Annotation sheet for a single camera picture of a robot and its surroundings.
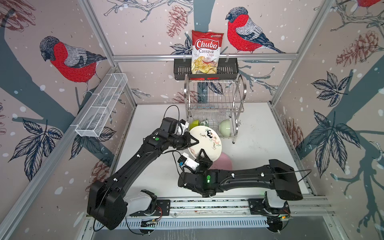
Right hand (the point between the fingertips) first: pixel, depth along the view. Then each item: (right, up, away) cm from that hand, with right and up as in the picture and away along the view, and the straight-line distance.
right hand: (200, 155), depth 74 cm
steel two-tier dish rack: (+13, +28, +30) cm, 43 cm away
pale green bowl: (+16, +12, +17) cm, 26 cm away
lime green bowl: (-4, +15, +19) cm, 24 cm away
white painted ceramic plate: (+4, +7, +4) cm, 9 cm away
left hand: (-1, +6, -2) cm, 6 cm away
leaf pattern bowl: (+3, +15, +16) cm, 23 cm away
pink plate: (+14, -8, +12) cm, 20 cm away
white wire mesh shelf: (-54, +25, +4) cm, 59 cm away
